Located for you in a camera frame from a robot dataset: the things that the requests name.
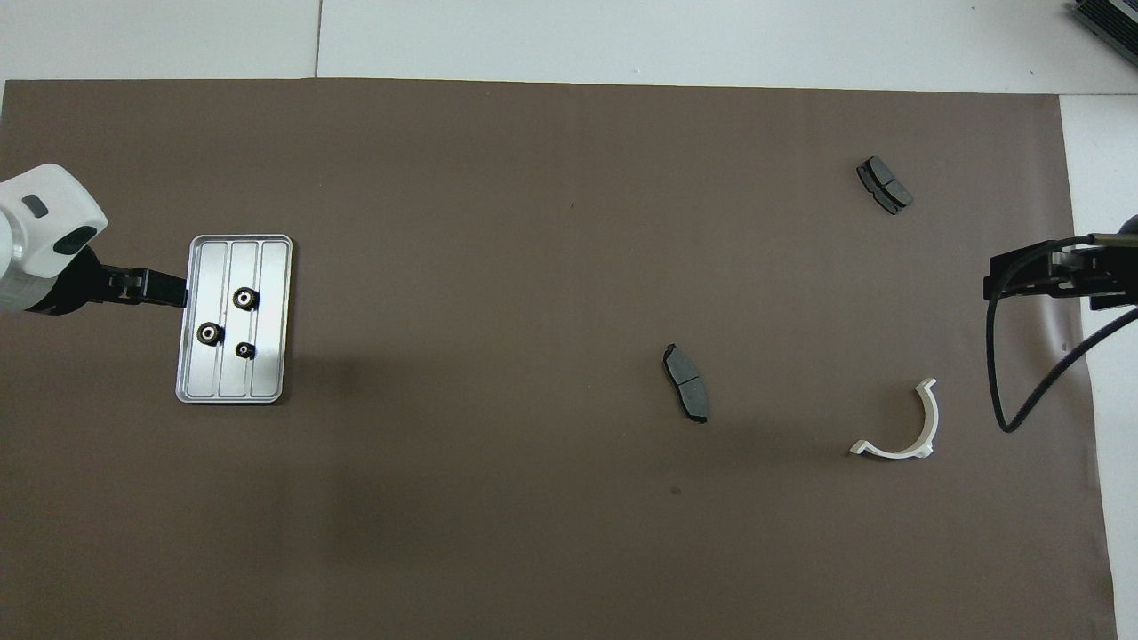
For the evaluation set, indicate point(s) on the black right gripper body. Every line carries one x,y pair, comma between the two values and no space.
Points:
1129,267

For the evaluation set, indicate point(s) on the long dark brake pad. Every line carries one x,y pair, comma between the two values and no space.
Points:
685,378

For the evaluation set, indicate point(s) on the brown table mat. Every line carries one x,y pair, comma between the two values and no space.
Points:
533,222

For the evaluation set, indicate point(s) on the grey finned device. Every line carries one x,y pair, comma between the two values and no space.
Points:
1111,18

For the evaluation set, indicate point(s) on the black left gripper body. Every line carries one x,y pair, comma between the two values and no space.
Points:
80,284

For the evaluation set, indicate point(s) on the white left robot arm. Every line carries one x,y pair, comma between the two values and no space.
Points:
44,213

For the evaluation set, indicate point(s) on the short dark brake pad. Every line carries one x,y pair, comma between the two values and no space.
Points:
885,184

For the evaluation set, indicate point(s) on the white curved plastic bracket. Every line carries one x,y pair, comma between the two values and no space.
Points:
900,452

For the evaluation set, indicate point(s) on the silver metal tray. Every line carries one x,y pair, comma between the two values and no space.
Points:
267,373

